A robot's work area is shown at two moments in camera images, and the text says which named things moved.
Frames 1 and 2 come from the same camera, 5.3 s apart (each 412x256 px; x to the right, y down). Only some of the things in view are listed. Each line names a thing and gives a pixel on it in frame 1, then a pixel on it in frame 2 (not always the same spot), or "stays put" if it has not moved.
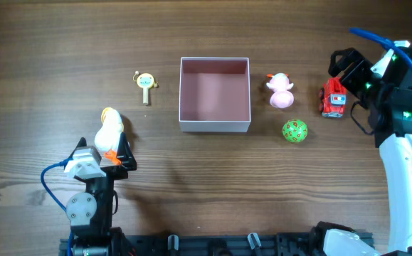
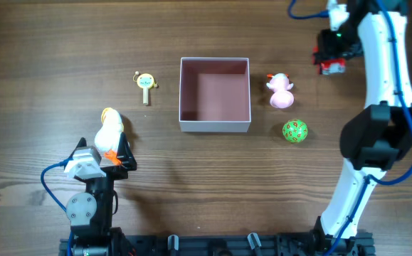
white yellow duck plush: [107, 136] stays put
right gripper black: [357, 75] → [329, 56]
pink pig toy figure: [280, 83] stays put
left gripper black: [117, 169] stays put
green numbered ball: [294, 130] stays put
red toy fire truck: [332, 98] → [331, 66]
